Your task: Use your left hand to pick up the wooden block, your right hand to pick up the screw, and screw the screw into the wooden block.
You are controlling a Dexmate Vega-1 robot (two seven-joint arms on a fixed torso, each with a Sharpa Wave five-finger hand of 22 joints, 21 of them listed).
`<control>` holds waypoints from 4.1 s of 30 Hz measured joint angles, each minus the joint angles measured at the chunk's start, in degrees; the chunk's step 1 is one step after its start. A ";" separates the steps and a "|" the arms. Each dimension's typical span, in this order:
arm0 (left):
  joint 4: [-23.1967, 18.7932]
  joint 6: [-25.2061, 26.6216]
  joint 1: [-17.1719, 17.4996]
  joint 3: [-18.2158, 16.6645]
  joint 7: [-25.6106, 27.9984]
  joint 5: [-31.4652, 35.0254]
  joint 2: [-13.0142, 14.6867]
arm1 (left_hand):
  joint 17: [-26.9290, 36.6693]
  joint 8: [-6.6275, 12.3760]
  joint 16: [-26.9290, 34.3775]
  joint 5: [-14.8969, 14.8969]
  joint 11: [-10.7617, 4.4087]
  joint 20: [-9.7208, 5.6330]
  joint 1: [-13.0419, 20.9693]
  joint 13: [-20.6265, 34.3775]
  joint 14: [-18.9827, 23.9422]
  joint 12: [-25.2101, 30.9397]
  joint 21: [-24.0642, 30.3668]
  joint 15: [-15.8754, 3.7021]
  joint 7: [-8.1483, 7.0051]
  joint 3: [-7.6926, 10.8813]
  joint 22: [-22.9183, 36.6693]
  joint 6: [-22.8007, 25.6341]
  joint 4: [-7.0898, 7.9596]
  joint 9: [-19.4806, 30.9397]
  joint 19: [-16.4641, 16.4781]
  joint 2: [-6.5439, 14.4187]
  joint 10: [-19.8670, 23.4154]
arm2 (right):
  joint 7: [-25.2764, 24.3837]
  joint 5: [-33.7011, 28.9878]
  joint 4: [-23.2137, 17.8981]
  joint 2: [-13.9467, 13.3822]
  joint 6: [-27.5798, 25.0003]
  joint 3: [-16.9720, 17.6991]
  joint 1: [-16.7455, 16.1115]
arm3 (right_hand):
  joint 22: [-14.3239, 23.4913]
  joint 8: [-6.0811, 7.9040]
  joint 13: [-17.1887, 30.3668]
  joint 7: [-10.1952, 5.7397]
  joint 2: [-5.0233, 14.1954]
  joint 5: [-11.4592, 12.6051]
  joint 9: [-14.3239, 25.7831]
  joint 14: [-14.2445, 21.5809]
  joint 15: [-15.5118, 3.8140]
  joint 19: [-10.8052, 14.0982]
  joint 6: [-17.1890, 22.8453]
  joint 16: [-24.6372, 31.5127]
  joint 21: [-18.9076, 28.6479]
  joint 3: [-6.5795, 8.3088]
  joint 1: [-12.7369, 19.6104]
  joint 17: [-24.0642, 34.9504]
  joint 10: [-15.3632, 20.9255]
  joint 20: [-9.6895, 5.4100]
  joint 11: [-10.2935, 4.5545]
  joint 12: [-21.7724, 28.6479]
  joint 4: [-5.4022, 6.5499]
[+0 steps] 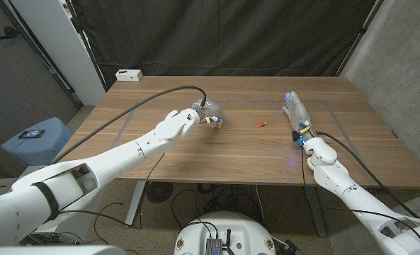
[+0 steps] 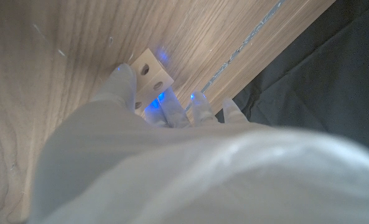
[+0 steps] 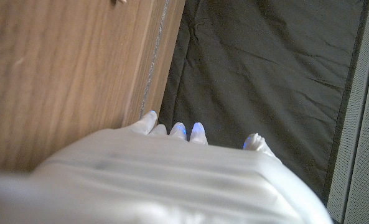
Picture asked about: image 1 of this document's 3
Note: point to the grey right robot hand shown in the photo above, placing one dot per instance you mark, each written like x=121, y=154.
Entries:
x=298, y=113

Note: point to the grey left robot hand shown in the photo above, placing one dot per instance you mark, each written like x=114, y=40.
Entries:
x=211, y=108

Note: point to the small wooden block with holes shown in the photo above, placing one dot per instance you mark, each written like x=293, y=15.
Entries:
x=219, y=123

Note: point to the red-headed wooden screw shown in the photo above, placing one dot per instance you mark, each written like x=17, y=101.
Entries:
x=261, y=123

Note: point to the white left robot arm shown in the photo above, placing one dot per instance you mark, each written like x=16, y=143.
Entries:
x=107, y=166

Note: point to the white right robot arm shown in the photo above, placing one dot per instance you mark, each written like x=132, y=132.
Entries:
x=337, y=180

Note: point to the black backdrop curtain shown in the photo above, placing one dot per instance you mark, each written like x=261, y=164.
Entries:
x=213, y=35

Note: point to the white power outlet box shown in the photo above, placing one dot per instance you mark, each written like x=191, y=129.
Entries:
x=129, y=75

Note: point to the grey table leg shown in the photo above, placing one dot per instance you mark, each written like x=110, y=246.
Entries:
x=316, y=209

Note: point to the round black floor fan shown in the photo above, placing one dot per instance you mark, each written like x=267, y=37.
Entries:
x=159, y=191

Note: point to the black backdrop stand pole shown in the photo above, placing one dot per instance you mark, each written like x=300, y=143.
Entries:
x=87, y=46
x=361, y=34

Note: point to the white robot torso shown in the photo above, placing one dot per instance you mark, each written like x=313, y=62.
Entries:
x=224, y=230

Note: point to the white table leg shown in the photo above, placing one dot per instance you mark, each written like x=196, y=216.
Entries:
x=133, y=205

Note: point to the grey electronics module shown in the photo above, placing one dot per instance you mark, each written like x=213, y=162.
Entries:
x=213, y=246

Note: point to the white pillar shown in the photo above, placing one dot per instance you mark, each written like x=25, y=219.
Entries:
x=61, y=53

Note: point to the blue padded stool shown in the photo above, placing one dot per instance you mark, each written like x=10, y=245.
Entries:
x=36, y=148

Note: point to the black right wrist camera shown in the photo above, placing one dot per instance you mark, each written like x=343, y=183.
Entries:
x=295, y=136

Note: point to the black wall rail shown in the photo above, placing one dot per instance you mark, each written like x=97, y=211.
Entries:
x=40, y=53

